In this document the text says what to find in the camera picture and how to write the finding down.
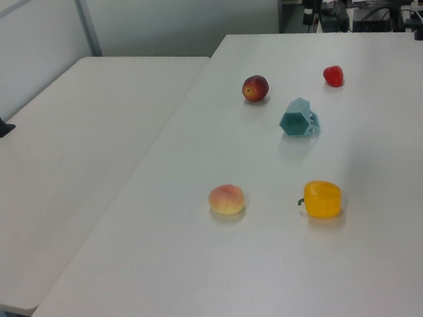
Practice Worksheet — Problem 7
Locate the teal hexagonal mug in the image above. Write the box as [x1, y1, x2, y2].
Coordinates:
[276, 96, 322, 140]

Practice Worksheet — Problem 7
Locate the pale pink peach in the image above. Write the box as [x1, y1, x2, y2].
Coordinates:
[207, 183, 247, 217]

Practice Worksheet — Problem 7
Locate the red apple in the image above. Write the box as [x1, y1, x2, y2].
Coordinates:
[241, 73, 271, 104]

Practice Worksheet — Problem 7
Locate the yellow bell pepper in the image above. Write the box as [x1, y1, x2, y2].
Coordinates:
[294, 177, 345, 222]

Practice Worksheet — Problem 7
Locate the white side table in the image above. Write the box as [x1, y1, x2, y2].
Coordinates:
[0, 46, 232, 317]

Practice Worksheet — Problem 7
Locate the red strawberry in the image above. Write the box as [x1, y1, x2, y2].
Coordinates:
[322, 64, 346, 89]

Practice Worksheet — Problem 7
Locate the black electronics box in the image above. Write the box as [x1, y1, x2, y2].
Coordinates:
[350, 3, 407, 36]

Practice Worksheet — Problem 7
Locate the grey partition post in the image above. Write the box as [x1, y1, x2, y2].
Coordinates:
[72, 0, 103, 60]

